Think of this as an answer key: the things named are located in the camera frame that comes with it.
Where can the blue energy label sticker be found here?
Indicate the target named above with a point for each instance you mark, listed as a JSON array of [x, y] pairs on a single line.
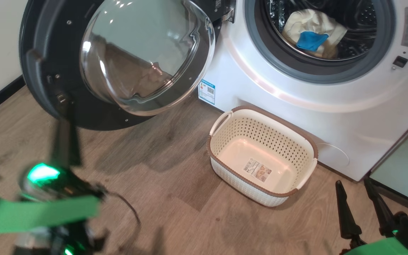
[[207, 92]]

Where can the pale yellow bear-print garment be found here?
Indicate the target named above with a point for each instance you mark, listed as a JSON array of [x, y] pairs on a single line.
[[310, 26]]

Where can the basket product label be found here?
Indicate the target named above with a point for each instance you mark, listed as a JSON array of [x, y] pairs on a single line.
[[257, 170]]

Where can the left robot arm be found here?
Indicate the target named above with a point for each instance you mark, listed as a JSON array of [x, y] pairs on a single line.
[[66, 244]]

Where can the pale yellow garment blue cuffs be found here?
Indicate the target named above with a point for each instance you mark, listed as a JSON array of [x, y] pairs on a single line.
[[331, 53]]

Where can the cream perforated laundry basket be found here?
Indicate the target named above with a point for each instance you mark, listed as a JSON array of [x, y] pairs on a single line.
[[260, 191]]

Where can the chrome door hinge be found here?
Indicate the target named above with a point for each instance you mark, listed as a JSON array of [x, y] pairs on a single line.
[[228, 16]]

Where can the pale green cabinet panel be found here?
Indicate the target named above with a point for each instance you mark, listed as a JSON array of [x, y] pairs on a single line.
[[402, 170]]

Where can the white washing machine body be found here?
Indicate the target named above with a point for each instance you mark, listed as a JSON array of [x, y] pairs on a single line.
[[260, 92]]

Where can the stainless steel washing machine drum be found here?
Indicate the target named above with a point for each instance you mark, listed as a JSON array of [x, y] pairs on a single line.
[[360, 35]]

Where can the round washing machine door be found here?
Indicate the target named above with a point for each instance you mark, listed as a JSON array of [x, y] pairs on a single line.
[[48, 53]]

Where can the round white filter cover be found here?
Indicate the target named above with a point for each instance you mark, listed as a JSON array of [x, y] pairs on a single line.
[[335, 157]]

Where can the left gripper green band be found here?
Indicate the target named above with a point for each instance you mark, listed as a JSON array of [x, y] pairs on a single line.
[[48, 212]]

